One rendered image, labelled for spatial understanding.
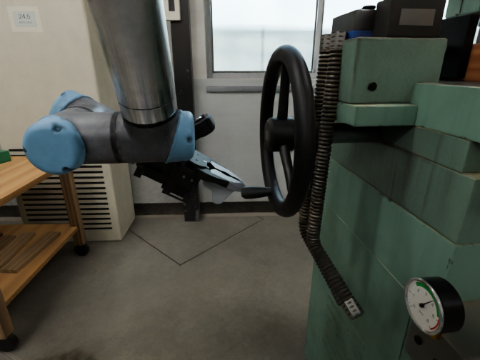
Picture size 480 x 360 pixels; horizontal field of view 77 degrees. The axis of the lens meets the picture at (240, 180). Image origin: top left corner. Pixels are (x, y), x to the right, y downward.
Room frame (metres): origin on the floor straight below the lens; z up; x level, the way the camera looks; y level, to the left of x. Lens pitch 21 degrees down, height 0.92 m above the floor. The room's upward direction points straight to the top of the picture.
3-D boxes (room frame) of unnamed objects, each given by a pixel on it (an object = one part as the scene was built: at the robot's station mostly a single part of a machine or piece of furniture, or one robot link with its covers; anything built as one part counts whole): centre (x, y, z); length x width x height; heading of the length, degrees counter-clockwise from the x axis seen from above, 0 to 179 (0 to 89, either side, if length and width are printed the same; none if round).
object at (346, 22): (0.52, -0.22, 0.99); 0.13 x 0.11 x 0.06; 7
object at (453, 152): (0.56, -0.35, 0.82); 0.40 x 0.21 x 0.04; 7
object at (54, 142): (0.43, 0.23, 0.82); 0.11 x 0.11 x 0.08; 5
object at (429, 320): (0.28, -0.23, 0.65); 0.06 x 0.04 x 0.08; 7
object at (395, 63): (0.53, -0.22, 0.92); 0.15 x 0.13 x 0.09; 7
